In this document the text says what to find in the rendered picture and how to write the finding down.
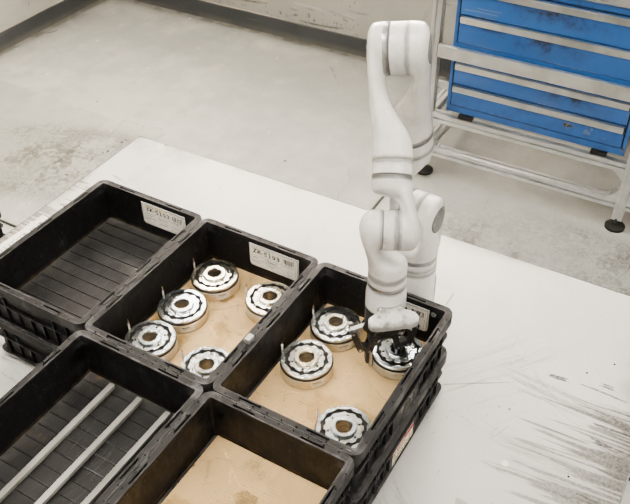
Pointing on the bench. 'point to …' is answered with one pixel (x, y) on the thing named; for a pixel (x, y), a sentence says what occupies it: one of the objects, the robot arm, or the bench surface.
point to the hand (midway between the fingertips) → (382, 355)
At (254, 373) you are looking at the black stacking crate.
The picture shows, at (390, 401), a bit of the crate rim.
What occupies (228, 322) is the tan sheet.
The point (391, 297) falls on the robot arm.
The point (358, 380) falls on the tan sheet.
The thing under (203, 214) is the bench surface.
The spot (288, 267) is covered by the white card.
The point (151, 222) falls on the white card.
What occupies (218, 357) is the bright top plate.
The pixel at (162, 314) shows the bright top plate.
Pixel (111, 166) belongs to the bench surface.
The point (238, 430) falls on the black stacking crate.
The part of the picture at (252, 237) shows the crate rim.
